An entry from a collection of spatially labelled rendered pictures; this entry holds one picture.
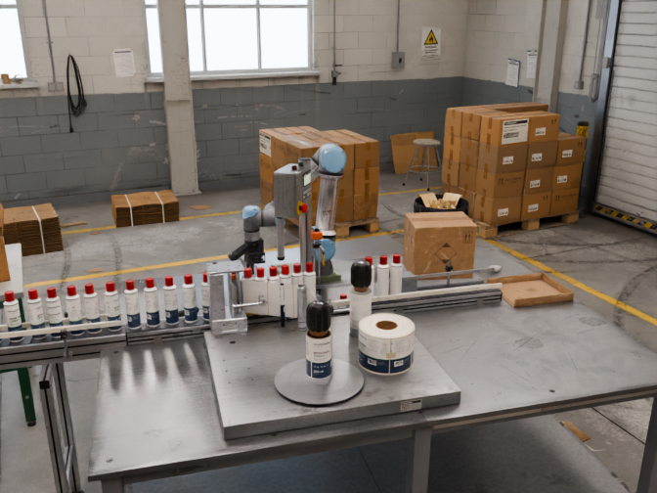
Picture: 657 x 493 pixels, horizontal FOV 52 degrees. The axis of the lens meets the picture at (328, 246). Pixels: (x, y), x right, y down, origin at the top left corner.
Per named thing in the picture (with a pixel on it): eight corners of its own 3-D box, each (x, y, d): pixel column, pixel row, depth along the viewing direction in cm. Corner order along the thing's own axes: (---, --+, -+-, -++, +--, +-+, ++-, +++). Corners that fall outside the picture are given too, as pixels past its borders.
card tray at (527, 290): (513, 307, 303) (514, 299, 302) (486, 286, 327) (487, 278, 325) (572, 300, 310) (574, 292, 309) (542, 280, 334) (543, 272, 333)
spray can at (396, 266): (391, 300, 298) (393, 257, 291) (387, 296, 303) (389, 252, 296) (403, 299, 299) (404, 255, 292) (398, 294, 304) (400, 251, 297)
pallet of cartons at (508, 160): (486, 241, 643) (496, 119, 605) (434, 217, 714) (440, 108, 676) (580, 224, 693) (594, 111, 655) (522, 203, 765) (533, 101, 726)
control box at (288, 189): (274, 217, 278) (273, 171, 272) (289, 205, 293) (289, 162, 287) (296, 219, 275) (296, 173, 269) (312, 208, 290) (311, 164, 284)
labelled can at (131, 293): (127, 331, 270) (122, 283, 263) (128, 325, 275) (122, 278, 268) (141, 329, 272) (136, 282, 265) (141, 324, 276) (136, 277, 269)
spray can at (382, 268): (378, 302, 296) (379, 258, 289) (374, 297, 301) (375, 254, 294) (389, 301, 297) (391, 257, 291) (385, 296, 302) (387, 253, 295)
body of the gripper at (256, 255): (265, 264, 318) (264, 240, 314) (247, 267, 315) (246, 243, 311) (260, 259, 325) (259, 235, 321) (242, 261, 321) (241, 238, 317)
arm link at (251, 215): (260, 209, 307) (241, 209, 306) (261, 232, 311) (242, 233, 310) (260, 204, 315) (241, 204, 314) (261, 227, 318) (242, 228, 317)
